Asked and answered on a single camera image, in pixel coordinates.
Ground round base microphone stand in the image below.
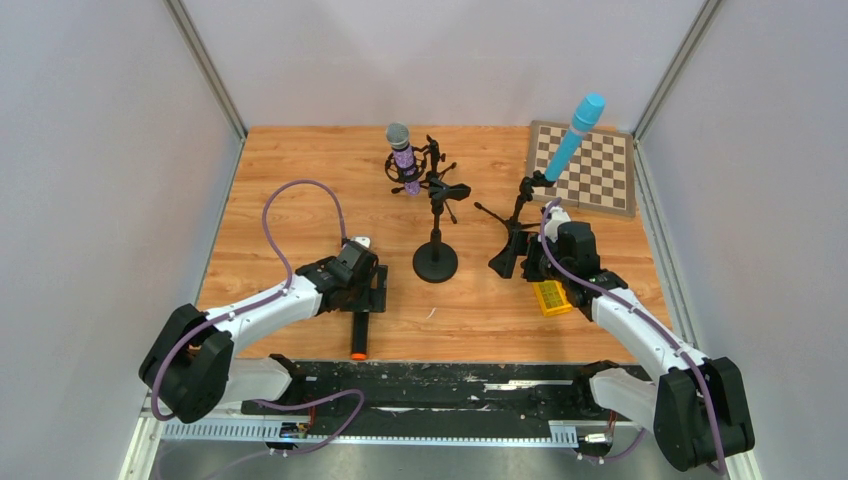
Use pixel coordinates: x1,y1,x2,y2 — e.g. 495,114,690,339
412,178,471,283

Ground black tripod clip stand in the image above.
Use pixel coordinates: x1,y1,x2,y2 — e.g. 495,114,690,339
474,170,556,245

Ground tripod stand with shock mount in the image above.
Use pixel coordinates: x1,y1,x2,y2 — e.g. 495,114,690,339
384,135,457,195

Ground purple glitter microphone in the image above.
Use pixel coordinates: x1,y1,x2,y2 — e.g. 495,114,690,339
384,122,423,196

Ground blue toy microphone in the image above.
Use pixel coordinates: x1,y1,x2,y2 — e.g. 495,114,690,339
544,93,606,184

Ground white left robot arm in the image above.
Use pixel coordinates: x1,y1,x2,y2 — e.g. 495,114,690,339
139,237,388,424

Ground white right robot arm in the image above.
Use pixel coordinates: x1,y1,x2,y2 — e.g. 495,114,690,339
489,221,755,471

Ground yellow toy brick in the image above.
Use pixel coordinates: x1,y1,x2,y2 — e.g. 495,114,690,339
532,280,573,317

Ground wooden chessboard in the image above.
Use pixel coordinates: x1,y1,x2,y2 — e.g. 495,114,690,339
526,121,637,218

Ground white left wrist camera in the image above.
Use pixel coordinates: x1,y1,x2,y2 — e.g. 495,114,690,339
350,236,371,249

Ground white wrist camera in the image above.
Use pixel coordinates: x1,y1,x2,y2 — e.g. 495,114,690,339
350,236,371,249
543,204,572,232

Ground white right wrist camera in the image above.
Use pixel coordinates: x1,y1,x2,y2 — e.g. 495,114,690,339
543,204,572,232

